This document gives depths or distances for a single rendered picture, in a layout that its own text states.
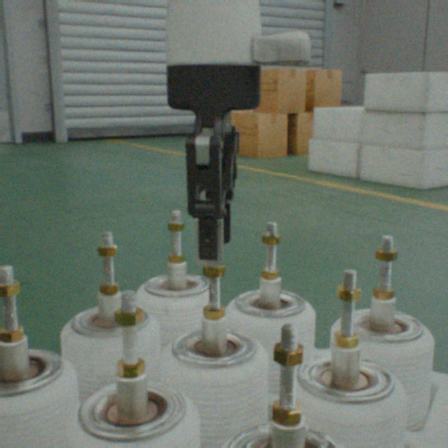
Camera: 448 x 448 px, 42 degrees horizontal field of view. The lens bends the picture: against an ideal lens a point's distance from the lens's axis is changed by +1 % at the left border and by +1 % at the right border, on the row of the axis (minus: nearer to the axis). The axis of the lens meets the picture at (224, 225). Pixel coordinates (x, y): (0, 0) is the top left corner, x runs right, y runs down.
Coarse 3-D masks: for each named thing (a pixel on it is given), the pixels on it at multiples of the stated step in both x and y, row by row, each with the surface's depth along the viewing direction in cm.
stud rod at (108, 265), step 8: (104, 232) 55; (104, 240) 54; (112, 240) 55; (112, 256) 55; (104, 264) 55; (112, 264) 55; (104, 272) 55; (112, 272) 55; (104, 280) 56; (112, 280) 56
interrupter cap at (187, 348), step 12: (180, 336) 53; (192, 336) 53; (228, 336) 53; (240, 336) 53; (180, 348) 50; (192, 348) 51; (228, 348) 51; (240, 348) 50; (252, 348) 50; (180, 360) 49; (192, 360) 48; (204, 360) 48; (216, 360) 48; (228, 360) 48; (240, 360) 48
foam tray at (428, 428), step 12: (432, 372) 62; (432, 384) 60; (444, 384) 59; (276, 396) 57; (432, 396) 60; (444, 396) 57; (432, 408) 55; (444, 408) 55; (432, 420) 53; (444, 420) 53; (408, 432) 51; (420, 432) 51; (432, 432) 51; (444, 432) 51; (408, 444) 50; (420, 444) 49; (432, 444) 49; (444, 444) 49
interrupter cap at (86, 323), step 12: (84, 312) 58; (96, 312) 58; (144, 312) 58; (72, 324) 55; (84, 324) 55; (96, 324) 56; (144, 324) 55; (96, 336) 53; (108, 336) 53; (120, 336) 53
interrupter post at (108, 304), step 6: (102, 294) 56; (114, 294) 56; (102, 300) 55; (108, 300) 55; (114, 300) 55; (120, 300) 56; (102, 306) 55; (108, 306) 55; (114, 306) 55; (120, 306) 56; (102, 312) 56; (108, 312) 55; (114, 312) 56; (102, 318) 56; (108, 318) 56; (114, 318) 56; (102, 324) 56; (108, 324) 56; (114, 324) 56
